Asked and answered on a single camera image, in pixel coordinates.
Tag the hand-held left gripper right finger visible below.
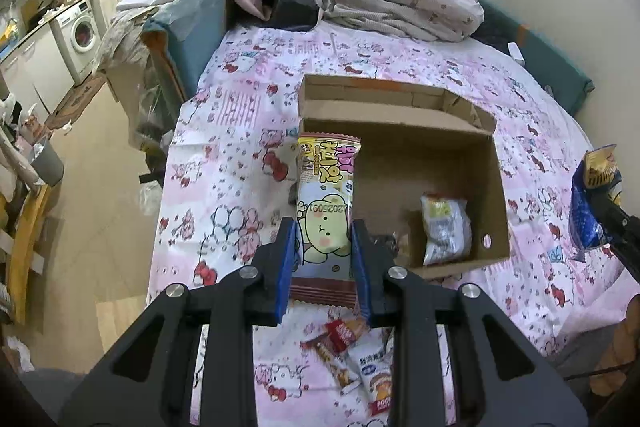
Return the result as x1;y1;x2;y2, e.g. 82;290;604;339
350;219;588;427

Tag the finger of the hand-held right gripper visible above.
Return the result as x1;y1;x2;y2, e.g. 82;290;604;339
592;194;640;280

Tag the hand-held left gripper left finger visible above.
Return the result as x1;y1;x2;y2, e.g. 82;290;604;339
60;217;298;427

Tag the blue snack packet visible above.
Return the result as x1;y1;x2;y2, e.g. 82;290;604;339
569;146;623;264

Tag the red snack packet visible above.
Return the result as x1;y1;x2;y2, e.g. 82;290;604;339
324;319;368;354

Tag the brown stick snack packet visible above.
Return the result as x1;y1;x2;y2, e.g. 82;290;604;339
300;334;362;395

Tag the white snack packet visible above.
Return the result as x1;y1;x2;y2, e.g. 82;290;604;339
350;341;396;417

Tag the bear print snack packet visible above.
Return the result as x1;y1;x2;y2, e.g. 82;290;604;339
290;133;362;308

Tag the cardboard box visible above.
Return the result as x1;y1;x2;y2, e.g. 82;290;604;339
297;74;511;280

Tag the dark snack packet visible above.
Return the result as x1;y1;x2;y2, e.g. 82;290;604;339
372;232;413;265

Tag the silver snack packet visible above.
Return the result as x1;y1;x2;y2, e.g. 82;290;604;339
419;193;473;267

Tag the person's leg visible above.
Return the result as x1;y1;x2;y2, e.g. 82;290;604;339
552;294;640;403

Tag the pink printed blanket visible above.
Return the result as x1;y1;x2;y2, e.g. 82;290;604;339
145;24;626;427

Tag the teal mattress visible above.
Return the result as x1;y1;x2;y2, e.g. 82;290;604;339
472;0;595;115

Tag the yellow wooden chair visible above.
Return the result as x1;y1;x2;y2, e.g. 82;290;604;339
5;184;53;325

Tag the grey bucket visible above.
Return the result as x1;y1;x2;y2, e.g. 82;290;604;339
30;137;66;186

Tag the dark cloth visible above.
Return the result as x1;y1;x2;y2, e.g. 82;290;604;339
260;0;321;30

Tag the teal cushion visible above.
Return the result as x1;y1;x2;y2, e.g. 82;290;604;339
141;0;236;100

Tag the brown doormat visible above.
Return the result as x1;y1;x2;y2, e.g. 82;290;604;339
47;74;108;130

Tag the white washing machine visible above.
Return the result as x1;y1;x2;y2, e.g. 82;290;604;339
52;0;106;85

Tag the white cabinet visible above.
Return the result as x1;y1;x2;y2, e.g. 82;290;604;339
0;24;76;120

